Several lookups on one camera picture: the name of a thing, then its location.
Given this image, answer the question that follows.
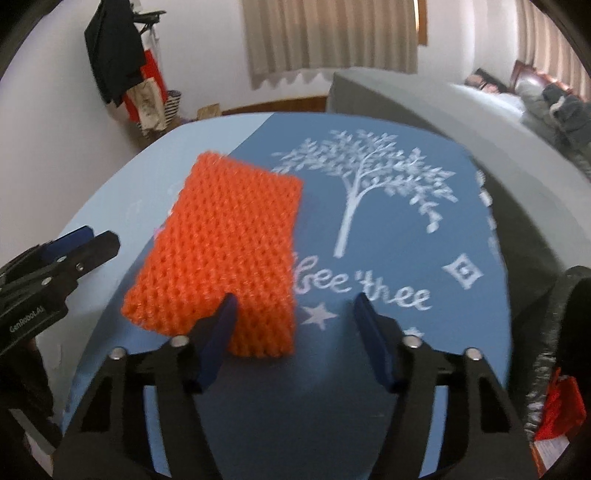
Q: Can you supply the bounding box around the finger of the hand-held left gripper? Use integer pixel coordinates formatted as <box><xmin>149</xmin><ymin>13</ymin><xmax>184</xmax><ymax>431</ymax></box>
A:
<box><xmin>39</xmin><ymin>226</ymin><xmax>96</xmax><ymax>262</ymax></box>
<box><xmin>55</xmin><ymin>231</ymin><xmax>121</xmax><ymax>282</ymax></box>

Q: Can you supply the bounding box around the black and pink pillow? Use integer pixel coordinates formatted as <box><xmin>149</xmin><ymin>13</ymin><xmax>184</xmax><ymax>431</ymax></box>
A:
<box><xmin>464</xmin><ymin>68</ymin><xmax>509</xmax><ymax>93</ymax></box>

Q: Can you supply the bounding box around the red bag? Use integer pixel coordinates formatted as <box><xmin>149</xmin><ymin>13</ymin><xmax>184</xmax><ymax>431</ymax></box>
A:
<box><xmin>122</xmin><ymin>48</ymin><xmax>169</xmax><ymax>123</ymax></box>

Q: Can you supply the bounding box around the red plastic wrapper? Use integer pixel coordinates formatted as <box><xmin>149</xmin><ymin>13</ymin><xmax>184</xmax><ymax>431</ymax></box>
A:
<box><xmin>536</xmin><ymin>367</ymin><xmax>587</xmax><ymax>441</ymax></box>

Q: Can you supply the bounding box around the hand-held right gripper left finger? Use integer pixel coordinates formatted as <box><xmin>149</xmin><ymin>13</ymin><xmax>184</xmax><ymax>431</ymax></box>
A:
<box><xmin>52</xmin><ymin>293</ymin><xmax>239</xmax><ymax>480</ymax></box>

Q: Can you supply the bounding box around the beige printed bag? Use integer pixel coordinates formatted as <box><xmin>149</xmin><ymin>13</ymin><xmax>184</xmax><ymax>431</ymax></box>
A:
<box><xmin>127</xmin><ymin>78</ymin><xmax>167</xmax><ymax>136</ymax></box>

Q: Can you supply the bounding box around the narrow beige curtain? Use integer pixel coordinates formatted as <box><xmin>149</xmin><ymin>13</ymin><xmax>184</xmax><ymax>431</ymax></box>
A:
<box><xmin>515</xmin><ymin>0</ymin><xmax>591</xmax><ymax>100</ymax></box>

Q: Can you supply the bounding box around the orange foam net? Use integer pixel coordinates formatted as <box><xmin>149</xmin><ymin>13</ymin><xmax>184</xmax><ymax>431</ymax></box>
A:
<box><xmin>121</xmin><ymin>150</ymin><xmax>305</xmax><ymax>358</ymax></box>

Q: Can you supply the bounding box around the grey bed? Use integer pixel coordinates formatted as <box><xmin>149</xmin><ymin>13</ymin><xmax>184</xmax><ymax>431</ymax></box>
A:
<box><xmin>325</xmin><ymin>67</ymin><xmax>591</xmax><ymax>296</ymax></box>

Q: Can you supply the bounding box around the white packet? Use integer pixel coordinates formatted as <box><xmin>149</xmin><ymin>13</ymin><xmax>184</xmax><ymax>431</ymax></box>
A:
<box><xmin>531</xmin><ymin>434</ymin><xmax>571</xmax><ymax>476</ymax></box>

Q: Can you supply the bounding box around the striped bag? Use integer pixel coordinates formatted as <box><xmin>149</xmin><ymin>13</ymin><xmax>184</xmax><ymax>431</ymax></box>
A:
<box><xmin>164</xmin><ymin>89</ymin><xmax>184</xmax><ymax>127</ymax></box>

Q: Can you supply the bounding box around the wide beige curtain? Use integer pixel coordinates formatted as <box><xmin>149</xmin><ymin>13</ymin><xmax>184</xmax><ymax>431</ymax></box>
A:
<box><xmin>240</xmin><ymin>0</ymin><xmax>428</xmax><ymax>90</ymax></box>

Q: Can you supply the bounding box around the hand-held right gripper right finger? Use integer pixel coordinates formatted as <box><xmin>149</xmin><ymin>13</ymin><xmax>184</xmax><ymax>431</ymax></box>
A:
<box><xmin>352</xmin><ymin>293</ymin><xmax>539</xmax><ymax>480</ymax></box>

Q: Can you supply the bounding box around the black round bin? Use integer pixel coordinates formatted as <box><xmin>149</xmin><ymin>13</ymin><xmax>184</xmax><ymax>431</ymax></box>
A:
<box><xmin>505</xmin><ymin>265</ymin><xmax>591</xmax><ymax>480</ymax></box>

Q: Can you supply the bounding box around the black coat rack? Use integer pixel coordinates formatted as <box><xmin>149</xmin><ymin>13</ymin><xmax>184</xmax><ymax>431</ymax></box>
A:
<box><xmin>131</xmin><ymin>11</ymin><xmax>165</xmax><ymax>47</ymax></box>

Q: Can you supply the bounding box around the folded grey duvet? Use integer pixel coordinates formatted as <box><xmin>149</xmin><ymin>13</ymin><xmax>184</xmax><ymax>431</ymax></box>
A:
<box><xmin>519</xmin><ymin>76</ymin><xmax>591</xmax><ymax>148</ymax></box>

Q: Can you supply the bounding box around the black hanging coat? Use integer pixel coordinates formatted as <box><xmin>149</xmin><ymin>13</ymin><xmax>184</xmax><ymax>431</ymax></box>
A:
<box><xmin>84</xmin><ymin>0</ymin><xmax>148</xmax><ymax>107</ymax></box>

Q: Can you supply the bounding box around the blue tree-print table mat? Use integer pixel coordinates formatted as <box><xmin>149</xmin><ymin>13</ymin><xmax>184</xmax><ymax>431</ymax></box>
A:
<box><xmin>143</xmin><ymin>111</ymin><xmax>513</xmax><ymax>480</ymax></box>

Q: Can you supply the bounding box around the dark grey clothing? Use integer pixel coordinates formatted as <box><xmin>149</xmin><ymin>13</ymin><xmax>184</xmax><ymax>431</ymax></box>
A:
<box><xmin>542</xmin><ymin>85</ymin><xmax>591</xmax><ymax>139</ymax></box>

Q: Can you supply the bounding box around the wooden headboard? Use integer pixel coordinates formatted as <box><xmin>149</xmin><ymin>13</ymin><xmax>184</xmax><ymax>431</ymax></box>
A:
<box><xmin>510</xmin><ymin>60</ymin><xmax>578</xmax><ymax>95</ymax></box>

